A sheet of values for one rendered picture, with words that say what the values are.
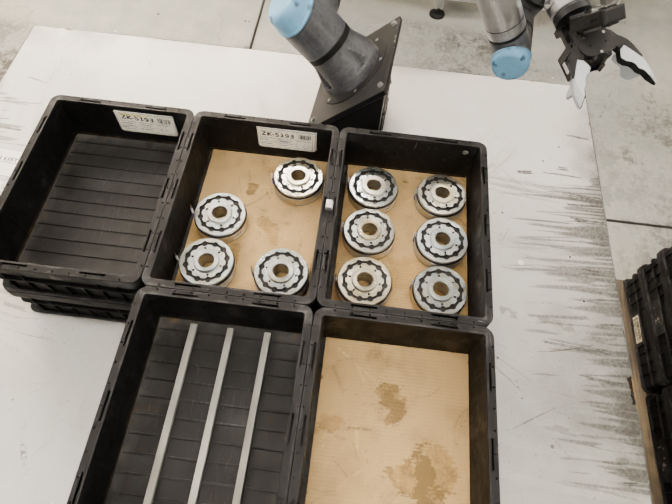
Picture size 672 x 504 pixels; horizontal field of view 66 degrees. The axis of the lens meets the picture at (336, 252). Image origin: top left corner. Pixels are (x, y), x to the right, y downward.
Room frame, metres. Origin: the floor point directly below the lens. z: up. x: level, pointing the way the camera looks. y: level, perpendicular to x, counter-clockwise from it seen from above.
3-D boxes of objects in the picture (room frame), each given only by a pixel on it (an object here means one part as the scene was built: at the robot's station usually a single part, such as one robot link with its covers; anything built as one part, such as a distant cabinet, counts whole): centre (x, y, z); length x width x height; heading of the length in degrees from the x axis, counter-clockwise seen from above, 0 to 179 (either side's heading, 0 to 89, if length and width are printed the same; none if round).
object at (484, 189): (0.53, -0.13, 0.92); 0.40 x 0.30 x 0.02; 178
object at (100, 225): (0.55, 0.47, 0.87); 0.40 x 0.30 x 0.11; 178
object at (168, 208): (0.54, 0.17, 0.92); 0.40 x 0.30 x 0.02; 178
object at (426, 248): (0.52, -0.21, 0.86); 0.10 x 0.10 x 0.01
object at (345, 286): (0.42, -0.06, 0.86); 0.10 x 0.10 x 0.01
